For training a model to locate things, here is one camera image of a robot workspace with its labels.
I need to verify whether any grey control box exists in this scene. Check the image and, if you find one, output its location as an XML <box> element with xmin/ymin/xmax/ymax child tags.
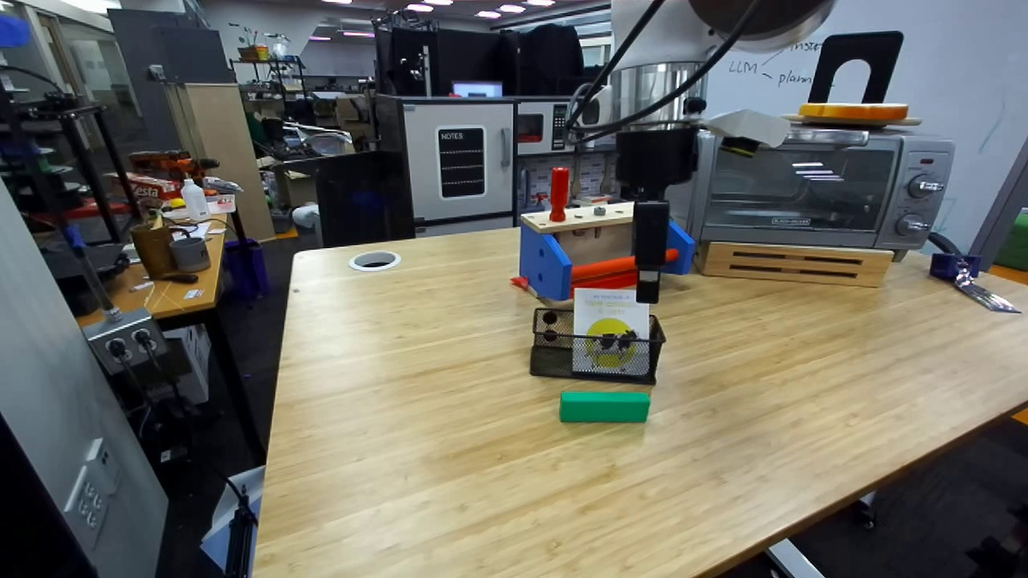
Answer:
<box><xmin>0</xmin><ymin>180</ymin><xmax>173</xmax><ymax>578</ymax></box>

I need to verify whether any white lab oven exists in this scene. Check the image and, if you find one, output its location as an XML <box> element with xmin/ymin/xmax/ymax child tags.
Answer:
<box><xmin>398</xmin><ymin>96</ymin><xmax>520</xmax><ymax>228</ymax></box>

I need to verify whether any black arch stand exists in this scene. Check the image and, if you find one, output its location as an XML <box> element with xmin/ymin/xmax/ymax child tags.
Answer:
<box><xmin>805</xmin><ymin>30</ymin><xmax>907</xmax><ymax>111</ymax></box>

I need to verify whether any small blue screen monitor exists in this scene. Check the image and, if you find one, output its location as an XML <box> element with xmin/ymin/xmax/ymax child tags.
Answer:
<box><xmin>451</xmin><ymin>79</ymin><xmax>506</xmax><ymax>102</ymax></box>

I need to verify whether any white paper sheet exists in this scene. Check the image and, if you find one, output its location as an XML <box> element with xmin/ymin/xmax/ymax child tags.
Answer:
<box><xmin>704</xmin><ymin>105</ymin><xmax>797</xmax><ymax>152</ymax></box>

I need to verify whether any table cable grommet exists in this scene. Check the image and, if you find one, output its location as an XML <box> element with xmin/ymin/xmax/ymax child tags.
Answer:
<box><xmin>347</xmin><ymin>249</ymin><xmax>403</xmax><ymax>278</ymax></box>

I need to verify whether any green rectangular block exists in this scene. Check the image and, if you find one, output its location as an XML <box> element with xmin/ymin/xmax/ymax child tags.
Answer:
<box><xmin>557</xmin><ymin>390</ymin><xmax>656</xmax><ymax>429</ymax></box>

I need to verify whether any red toy peg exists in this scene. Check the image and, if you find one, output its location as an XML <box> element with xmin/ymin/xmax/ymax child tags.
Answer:
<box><xmin>545</xmin><ymin>165</ymin><xmax>570</xmax><ymax>224</ymax></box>

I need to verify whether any cardboard box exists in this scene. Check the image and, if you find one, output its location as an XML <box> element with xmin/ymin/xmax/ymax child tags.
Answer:
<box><xmin>127</xmin><ymin>218</ymin><xmax>183</xmax><ymax>282</ymax></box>

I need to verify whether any white plastic bottle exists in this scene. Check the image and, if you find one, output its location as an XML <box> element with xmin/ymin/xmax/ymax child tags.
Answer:
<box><xmin>175</xmin><ymin>173</ymin><xmax>213</xmax><ymax>224</ymax></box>

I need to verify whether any wooden side desk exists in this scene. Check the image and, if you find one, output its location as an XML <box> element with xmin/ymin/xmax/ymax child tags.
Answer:
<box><xmin>71</xmin><ymin>218</ymin><xmax>233</xmax><ymax>327</ymax></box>

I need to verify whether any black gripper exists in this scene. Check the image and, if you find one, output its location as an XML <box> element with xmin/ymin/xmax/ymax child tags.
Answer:
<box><xmin>612</xmin><ymin>121</ymin><xmax>701</xmax><ymax>310</ymax></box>

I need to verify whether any orange toy peg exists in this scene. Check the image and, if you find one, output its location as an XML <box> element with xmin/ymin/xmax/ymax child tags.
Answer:
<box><xmin>568</xmin><ymin>249</ymin><xmax>685</xmax><ymax>293</ymax></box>

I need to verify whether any black office chair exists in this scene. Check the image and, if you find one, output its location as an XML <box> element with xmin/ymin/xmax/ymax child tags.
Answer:
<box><xmin>311</xmin><ymin>148</ymin><xmax>418</xmax><ymax>249</ymax></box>

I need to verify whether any blue wooden peg bench toy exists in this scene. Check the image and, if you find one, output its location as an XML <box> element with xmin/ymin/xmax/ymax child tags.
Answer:
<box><xmin>517</xmin><ymin>201</ymin><xmax>701</xmax><ymax>307</ymax></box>

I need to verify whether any orange plate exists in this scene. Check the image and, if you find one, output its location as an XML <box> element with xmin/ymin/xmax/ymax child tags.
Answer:
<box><xmin>797</xmin><ymin>99</ymin><xmax>916</xmax><ymax>133</ymax></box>

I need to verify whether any grey toaster oven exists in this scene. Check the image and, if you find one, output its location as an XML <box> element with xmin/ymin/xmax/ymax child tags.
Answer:
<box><xmin>685</xmin><ymin>125</ymin><xmax>956</xmax><ymax>257</ymax></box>

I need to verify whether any small white yellow book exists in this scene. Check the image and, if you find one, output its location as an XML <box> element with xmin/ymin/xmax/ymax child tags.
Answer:
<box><xmin>568</xmin><ymin>287</ymin><xmax>656</xmax><ymax>384</ymax></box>

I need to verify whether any black mesh holder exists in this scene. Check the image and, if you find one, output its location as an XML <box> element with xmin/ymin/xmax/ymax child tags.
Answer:
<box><xmin>527</xmin><ymin>307</ymin><xmax>667</xmax><ymax>390</ymax></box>

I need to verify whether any wooden slatted crate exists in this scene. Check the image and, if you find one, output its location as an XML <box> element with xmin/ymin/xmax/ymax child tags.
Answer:
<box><xmin>701</xmin><ymin>239</ymin><xmax>896</xmax><ymax>293</ymax></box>

